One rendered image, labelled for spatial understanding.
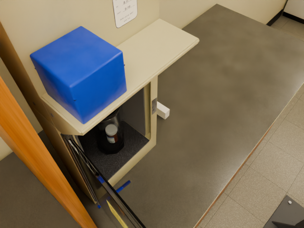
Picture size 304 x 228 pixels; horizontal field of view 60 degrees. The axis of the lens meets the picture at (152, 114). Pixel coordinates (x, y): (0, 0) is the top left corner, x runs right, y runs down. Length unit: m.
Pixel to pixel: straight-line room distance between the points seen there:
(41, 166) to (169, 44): 0.33
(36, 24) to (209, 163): 0.80
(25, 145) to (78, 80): 0.12
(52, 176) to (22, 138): 0.13
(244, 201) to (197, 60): 1.11
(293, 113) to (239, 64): 1.30
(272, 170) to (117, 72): 1.93
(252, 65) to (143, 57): 0.98
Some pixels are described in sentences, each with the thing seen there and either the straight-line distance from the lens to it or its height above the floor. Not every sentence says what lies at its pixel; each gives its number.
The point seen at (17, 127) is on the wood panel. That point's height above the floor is 1.57.
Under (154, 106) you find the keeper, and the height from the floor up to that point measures 1.20.
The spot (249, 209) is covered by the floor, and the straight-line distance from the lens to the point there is 2.06.
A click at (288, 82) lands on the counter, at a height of 0.94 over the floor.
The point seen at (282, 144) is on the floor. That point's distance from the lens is 2.40.
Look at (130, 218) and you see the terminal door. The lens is 0.49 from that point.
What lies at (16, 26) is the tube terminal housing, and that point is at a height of 1.64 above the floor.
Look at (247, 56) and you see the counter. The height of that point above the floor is 0.94.
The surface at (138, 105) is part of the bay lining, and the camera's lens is 0.87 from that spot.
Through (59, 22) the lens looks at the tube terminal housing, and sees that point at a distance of 0.46.
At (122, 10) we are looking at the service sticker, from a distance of 0.54.
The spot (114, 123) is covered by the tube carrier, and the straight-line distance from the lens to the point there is 0.83.
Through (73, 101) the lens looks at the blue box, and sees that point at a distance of 0.39.
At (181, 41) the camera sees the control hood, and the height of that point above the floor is 1.51.
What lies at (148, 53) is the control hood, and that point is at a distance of 0.54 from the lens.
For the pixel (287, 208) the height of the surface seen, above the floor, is 0.02.
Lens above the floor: 1.86
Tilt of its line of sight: 53 degrees down
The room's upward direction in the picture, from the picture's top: straight up
